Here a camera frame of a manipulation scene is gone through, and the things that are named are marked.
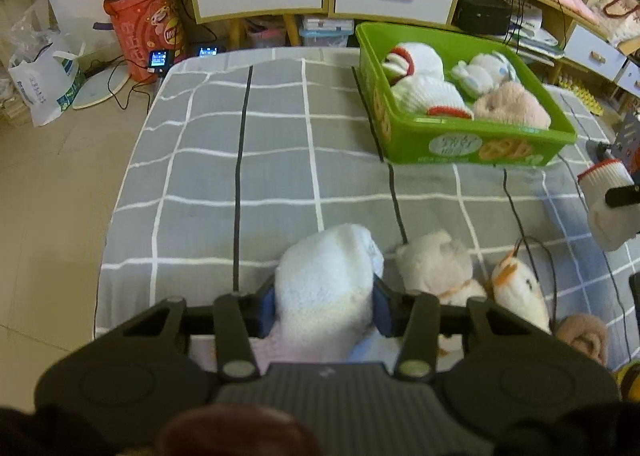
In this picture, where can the green plastic bin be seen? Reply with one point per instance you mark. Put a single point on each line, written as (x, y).
(405, 138)

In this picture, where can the white knitted glove in bin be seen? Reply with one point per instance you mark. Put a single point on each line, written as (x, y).
(423, 95)

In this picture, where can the red snack bucket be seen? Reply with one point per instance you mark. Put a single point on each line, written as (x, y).
(142, 26)

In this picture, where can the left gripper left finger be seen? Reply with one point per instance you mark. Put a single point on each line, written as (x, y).
(237, 319)

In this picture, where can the grey white plush dog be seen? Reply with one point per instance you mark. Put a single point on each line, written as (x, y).
(440, 265)

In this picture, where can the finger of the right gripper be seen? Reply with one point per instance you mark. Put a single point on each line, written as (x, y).
(623, 196)

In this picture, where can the pink fluffy plush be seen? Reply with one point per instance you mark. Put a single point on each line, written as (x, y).
(512, 104)

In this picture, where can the brown rolled sock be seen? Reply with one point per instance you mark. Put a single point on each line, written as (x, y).
(587, 334)

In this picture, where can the white blue sock bundle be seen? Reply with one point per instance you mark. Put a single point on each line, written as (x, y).
(483, 74)

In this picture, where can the white glove red cuff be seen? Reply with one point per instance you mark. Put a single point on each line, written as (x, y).
(610, 227)

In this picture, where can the black printer box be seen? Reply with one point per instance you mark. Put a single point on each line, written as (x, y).
(483, 17)

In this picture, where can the white plastic bag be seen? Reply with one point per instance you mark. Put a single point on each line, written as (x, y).
(50, 83)

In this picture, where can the white fluffy sock roll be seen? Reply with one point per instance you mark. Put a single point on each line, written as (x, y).
(323, 288)

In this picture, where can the small screen device left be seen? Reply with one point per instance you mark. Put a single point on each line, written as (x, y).
(161, 59)

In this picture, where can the small screen device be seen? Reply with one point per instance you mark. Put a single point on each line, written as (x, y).
(209, 49)
(161, 59)

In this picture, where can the grey checked tablecloth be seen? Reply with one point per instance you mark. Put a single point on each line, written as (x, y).
(245, 154)

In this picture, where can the small screen device right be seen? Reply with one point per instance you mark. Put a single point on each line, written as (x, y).
(209, 49)

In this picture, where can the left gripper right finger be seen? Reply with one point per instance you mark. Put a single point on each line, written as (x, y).
(414, 319)

